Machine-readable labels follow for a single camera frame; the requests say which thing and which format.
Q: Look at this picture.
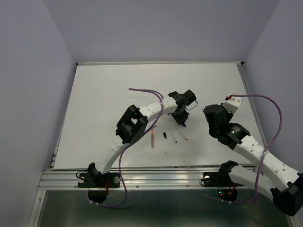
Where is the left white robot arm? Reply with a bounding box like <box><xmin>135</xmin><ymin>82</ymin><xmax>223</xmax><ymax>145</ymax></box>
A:
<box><xmin>76</xmin><ymin>89</ymin><xmax>198</xmax><ymax>188</ymax></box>

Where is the aluminium frame rail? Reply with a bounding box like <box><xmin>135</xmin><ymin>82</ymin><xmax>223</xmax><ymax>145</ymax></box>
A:
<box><xmin>37</xmin><ymin>167</ymin><xmax>261</xmax><ymax>191</ymax></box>

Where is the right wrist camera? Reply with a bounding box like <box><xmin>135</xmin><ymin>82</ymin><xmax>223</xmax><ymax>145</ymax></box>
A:
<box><xmin>222</xmin><ymin>96</ymin><xmax>242</xmax><ymax>114</ymax></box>

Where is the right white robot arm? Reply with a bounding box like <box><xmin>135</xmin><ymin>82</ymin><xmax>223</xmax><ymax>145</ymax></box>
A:
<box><xmin>203</xmin><ymin>104</ymin><xmax>303</xmax><ymax>216</ymax></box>

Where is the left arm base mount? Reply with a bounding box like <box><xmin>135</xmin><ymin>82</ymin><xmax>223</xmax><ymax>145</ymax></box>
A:
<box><xmin>75</xmin><ymin>163</ymin><xmax>121</xmax><ymax>188</ymax></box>

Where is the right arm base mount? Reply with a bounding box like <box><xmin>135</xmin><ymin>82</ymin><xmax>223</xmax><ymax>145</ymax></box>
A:
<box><xmin>200</xmin><ymin>160</ymin><xmax>239</xmax><ymax>187</ymax></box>

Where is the orange highlighter pen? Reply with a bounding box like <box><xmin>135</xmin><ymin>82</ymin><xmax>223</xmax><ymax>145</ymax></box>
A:
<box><xmin>151</xmin><ymin>130</ymin><xmax>154</xmax><ymax>149</ymax></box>

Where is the black marker pen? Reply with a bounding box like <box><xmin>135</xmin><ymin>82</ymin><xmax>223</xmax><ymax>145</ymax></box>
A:
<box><xmin>169</xmin><ymin>129</ymin><xmax>178</xmax><ymax>143</ymax></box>

